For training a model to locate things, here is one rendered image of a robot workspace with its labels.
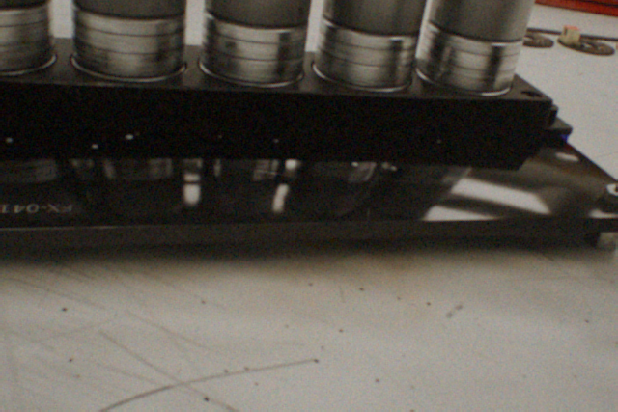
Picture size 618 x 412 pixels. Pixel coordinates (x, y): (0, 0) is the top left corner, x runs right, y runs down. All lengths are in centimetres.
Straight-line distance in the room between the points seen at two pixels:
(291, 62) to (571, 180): 7
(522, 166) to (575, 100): 10
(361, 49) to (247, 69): 3
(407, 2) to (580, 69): 15
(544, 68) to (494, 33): 12
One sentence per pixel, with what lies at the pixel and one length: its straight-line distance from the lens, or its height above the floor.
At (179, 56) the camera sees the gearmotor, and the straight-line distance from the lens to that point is 16.
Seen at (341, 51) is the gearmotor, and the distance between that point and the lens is 16.
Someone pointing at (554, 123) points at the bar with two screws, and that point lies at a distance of 19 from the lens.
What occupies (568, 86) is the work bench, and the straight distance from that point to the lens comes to 27.
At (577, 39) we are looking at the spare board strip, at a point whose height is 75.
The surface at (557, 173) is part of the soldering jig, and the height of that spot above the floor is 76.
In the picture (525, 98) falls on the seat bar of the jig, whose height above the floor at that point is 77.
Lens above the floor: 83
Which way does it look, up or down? 28 degrees down
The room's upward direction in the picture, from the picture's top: 9 degrees clockwise
